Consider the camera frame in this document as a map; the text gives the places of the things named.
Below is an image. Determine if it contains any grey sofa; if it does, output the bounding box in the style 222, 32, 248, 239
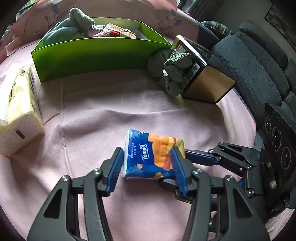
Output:
196, 20, 296, 130

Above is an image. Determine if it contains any green knitted cloth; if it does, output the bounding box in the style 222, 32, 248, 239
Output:
147, 49, 192, 97

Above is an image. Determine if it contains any pink printed bed sheet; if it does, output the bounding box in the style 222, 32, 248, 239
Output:
1, 1, 256, 240

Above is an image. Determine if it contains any yellow tissue pack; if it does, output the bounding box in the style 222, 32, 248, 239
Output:
1, 66, 44, 158

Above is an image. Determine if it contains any green cardboard box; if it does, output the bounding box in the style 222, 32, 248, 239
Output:
31, 18, 171, 82

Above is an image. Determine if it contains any striped cushion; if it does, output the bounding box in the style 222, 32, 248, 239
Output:
201, 20, 234, 36

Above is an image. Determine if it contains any red white sock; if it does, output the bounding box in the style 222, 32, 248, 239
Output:
109, 30, 120, 37

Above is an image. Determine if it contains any black gold tea tin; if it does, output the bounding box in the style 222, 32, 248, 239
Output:
172, 35, 236, 104

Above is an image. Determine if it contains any light blue plush towel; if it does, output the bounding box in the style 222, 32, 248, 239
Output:
43, 7, 95, 46

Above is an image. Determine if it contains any blue orange Tempo tissue pack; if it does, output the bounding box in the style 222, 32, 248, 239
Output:
122, 129, 185, 179

